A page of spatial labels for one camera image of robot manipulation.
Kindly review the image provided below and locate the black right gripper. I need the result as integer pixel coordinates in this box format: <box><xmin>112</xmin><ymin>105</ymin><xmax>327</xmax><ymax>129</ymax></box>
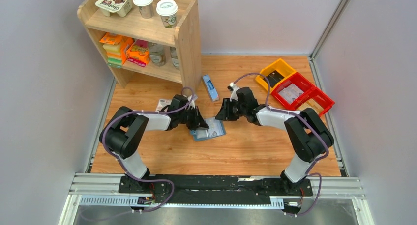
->
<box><xmin>215</xmin><ymin>98</ymin><xmax>247</xmax><ymax>121</ymax></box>

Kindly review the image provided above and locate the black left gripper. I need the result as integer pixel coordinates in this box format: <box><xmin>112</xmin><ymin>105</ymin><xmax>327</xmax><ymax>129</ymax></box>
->
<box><xmin>178</xmin><ymin>106</ymin><xmax>209</xmax><ymax>131</ymax></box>

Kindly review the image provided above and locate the blue leather card holder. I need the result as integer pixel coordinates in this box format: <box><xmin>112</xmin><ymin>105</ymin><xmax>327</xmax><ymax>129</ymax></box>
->
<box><xmin>190</xmin><ymin>117</ymin><xmax>226</xmax><ymax>141</ymax></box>

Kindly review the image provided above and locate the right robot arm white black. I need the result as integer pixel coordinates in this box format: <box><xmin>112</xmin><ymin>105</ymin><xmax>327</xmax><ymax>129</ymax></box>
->
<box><xmin>215</xmin><ymin>83</ymin><xmax>334</xmax><ymax>195</ymax></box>

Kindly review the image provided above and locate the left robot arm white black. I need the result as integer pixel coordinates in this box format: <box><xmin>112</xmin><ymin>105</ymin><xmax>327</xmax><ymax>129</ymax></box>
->
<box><xmin>99</xmin><ymin>94</ymin><xmax>209</xmax><ymax>193</ymax></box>

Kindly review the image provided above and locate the black card in yellow bin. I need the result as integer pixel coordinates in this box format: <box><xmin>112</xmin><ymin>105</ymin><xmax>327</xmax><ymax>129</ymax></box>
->
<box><xmin>266</xmin><ymin>70</ymin><xmax>284</xmax><ymax>88</ymax></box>

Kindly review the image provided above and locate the small pink packet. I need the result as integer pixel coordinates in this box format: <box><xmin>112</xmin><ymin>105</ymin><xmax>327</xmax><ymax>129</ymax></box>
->
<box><xmin>155</xmin><ymin>99</ymin><xmax>172</xmax><ymax>111</ymax></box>

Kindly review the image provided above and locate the blue rectangular box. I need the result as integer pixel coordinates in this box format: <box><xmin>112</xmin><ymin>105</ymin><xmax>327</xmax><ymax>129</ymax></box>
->
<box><xmin>202</xmin><ymin>74</ymin><xmax>220</xmax><ymax>102</ymax></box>

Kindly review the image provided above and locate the yellow plastic bin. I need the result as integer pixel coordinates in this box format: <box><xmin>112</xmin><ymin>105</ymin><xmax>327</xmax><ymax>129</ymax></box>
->
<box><xmin>255</xmin><ymin>58</ymin><xmax>297</xmax><ymax>93</ymax></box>

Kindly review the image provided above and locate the middle red plastic bin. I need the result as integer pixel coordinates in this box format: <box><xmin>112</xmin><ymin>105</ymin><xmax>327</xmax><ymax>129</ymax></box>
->
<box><xmin>271</xmin><ymin>72</ymin><xmax>316</xmax><ymax>110</ymax></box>

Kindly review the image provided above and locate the red plastic bin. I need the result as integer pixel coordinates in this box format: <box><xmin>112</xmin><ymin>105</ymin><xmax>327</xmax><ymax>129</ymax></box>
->
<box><xmin>295</xmin><ymin>87</ymin><xmax>335</xmax><ymax>116</ymax></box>
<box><xmin>271</xmin><ymin>72</ymin><xmax>316</xmax><ymax>110</ymax></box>

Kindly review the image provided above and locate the right glass jar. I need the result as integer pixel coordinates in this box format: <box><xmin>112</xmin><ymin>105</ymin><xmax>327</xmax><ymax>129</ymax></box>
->
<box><xmin>170</xmin><ymin>47</ymin><xmax>180</xmax><ymax>70</ymax></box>

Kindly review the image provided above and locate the glass jar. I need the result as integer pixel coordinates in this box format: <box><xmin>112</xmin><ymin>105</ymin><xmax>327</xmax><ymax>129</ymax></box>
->
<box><xmin>147</xmin><ymin>42</ymin><xmax>166</xmax><ymax>66</ymax></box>
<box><xmin>170</xmin><ymin>47</ymin><xmax>180</xmax><ymax>70</ymax></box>

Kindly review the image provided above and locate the near red plastic bin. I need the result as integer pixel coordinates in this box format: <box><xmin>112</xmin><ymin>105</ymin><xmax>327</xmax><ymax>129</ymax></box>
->
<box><xmin>295</xmin><ymin>87</ymin><xmax>335</xmax><ymax>116</ymax></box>

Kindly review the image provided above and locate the left glass jar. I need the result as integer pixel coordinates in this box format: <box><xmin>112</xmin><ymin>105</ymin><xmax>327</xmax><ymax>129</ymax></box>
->
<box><xmin>147</xmin><ymin>42</ymin><xmax>166</xmax><ymax>66</ymax></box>

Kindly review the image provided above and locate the orange pink snack bag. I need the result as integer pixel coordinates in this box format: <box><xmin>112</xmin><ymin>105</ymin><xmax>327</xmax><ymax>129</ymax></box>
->
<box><xmin>126</xmin><ymin>39</ymin><xmax>150</xmax><ymax>67</ymax></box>

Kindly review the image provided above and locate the wooden shelf unit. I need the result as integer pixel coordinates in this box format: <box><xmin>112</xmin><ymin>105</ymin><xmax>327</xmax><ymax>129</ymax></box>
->
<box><xmin>77</xmin><ymin>0</ymin><xmax>202</xmax><ymax>90</ymax></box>

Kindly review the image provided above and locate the stack of coloured sponges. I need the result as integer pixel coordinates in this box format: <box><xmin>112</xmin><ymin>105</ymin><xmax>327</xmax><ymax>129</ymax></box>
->
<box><xmin>102</xmin><ymin>44</ymin><xmax>123</xmax><ymax>65</ymax></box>

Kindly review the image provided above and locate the orange snack box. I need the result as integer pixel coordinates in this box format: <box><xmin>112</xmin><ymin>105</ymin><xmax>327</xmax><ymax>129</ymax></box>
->
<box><xmin>99</xmin><ymin>32</ymin><xmax>134</xmax><ymax>64</ymax></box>

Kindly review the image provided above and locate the right white lidded paper cup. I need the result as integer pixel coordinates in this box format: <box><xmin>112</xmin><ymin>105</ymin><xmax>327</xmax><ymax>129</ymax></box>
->
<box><xmin>156</xmin><ymin>0</ymin><xmax>179</xmax><ymax>28</ymax></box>

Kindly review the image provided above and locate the white lidded paper cup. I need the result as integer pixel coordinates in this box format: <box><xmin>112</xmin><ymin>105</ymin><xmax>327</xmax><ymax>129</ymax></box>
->
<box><xmin>133</xmin><ymin>0</ymin><xmax>154</xmax><ymax>19</ymax></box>
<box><xmin>156</xmin><ymin>0</ymin><xmax>179</xmax><ymax>28</ymax></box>

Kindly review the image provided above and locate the left white lidded paper cup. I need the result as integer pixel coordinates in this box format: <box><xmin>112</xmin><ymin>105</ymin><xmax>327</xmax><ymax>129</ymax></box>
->
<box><xmin>133</xmin><ymin>0</ymin><xmax>154</xmax><ymax>19</ymax></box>

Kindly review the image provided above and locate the chocolate pudding cup pack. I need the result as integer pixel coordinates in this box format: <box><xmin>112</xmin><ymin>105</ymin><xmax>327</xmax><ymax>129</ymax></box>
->
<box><xmin>95</xmin><ymin>0</ymin><xmax>132</xmax><ymax>17</ymax></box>

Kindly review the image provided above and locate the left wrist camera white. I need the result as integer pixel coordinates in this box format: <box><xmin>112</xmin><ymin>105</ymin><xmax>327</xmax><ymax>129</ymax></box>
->
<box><xmin>187</xmin><ymin>94</ymin><xmax>198</xmax><ymax>109</ymax></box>

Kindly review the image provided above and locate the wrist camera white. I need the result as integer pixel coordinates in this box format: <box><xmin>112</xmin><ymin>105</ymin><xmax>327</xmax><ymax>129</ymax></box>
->
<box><xmin>227</xmin><ymin>82</ymin><xmax>239</xmax><ymax>101</ymax></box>
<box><xmin>187</xmin><ymin>94</ymin><xmax>198</xmax><ymax>109</ymax></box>

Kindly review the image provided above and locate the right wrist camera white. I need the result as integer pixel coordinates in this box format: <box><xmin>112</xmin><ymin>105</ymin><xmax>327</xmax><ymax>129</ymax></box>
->
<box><xmin>227</xmin><ymin>82</ymin><xmax>239</xmax><ymax>101</ymax></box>

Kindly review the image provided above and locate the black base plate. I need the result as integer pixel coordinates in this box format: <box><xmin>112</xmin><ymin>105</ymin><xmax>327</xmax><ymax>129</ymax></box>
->
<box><xmin>118</xmin><ymin>174</ymin><xmax>313</xmax><ymax>205</ymax></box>

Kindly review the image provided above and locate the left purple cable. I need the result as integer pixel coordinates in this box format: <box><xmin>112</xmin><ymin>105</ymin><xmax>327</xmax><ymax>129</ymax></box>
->
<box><xmin>101</xmin><ymin>86</ymin><xmax>196</xmax><ymax>213</ymax></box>

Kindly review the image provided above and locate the purple cable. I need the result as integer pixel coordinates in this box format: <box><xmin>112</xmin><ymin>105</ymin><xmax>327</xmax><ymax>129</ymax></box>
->
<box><xmin>101</xmin><ymin>86</ymin><xmax>196</xmax><ymax>213</ymax></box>
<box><xmin>229</xmin><ymin>73</ymin><xmax>330</xmax><ymax>217</ymax></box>

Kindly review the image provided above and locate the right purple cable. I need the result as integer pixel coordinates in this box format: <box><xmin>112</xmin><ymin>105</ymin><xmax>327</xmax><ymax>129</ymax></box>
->
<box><xmin>229</xmin><ymin>73</ymin><xmax>330</xmax><ymax>217</ymax></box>

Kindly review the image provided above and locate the aluminium rail frame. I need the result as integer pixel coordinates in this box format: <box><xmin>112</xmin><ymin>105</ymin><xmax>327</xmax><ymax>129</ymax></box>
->
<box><xmin>59</xmin><ymin>173</ymin><xmax>374</xmax><ymax>225</ymax></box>

